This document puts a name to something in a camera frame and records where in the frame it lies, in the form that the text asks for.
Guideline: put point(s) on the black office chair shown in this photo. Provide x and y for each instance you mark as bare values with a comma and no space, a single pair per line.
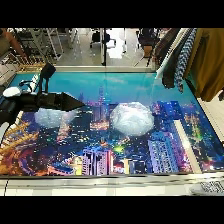
100,37

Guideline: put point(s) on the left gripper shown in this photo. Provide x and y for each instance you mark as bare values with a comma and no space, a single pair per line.
50,101

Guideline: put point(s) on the blue checked shirt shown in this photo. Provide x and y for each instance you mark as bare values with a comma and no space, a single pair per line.
184,56

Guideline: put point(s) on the brown garment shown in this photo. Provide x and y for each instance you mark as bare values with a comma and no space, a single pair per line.
208,63

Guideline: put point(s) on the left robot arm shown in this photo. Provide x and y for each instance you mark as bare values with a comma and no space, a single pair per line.
11,92

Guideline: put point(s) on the silver frame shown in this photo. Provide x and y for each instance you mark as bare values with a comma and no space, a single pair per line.
100,186

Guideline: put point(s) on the black garment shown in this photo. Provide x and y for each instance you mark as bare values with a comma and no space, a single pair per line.
170,68

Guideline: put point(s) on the white garment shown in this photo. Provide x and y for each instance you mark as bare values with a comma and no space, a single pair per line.
132,118

